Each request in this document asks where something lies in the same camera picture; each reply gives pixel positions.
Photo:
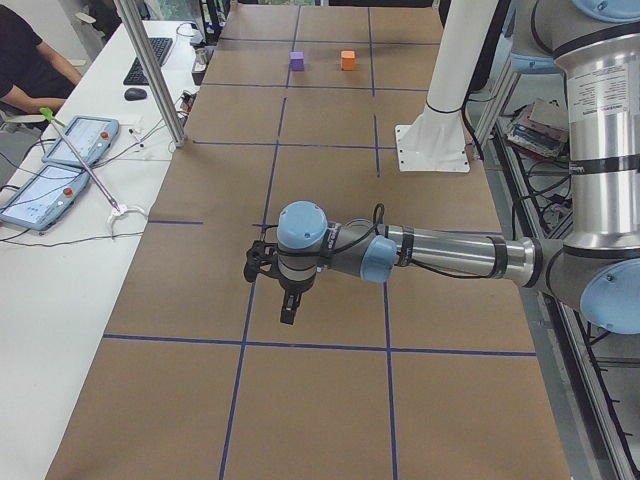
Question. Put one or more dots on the metal cup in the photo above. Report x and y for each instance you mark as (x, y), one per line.
(201, 61)

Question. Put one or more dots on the white camera stand post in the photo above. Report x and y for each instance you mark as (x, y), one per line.
(435, 141)

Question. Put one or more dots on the aluminium frame post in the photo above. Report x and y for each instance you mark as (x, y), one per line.
(133, 24)

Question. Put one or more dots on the lower teach pendant tablet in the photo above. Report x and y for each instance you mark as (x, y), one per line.
(45, 197)

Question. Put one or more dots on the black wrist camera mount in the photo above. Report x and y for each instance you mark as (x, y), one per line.
(261, 258)

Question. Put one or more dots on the teach pendant tablet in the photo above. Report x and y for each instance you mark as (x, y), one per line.
(91, 136)
(45, 197)

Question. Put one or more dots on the black computer mouse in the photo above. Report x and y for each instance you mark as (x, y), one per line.
(135, 94)

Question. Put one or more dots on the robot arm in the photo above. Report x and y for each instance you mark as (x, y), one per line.
(595, 269)

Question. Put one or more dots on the purple block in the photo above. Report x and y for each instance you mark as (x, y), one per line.
(297, 61)

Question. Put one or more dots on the stack of books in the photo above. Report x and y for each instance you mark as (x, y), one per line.
(540, 128)

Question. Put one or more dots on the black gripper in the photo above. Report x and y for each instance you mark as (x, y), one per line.
(290, 287)

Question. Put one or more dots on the metal grabber stick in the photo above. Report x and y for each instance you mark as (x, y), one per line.
(118, 209)

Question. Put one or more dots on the upper teach pendant tablet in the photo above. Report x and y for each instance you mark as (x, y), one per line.
(91, 136)

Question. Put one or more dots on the orange block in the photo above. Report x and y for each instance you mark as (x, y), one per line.
(347, 60)

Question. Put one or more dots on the seated person in black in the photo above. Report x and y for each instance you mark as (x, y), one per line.
(33, 74)

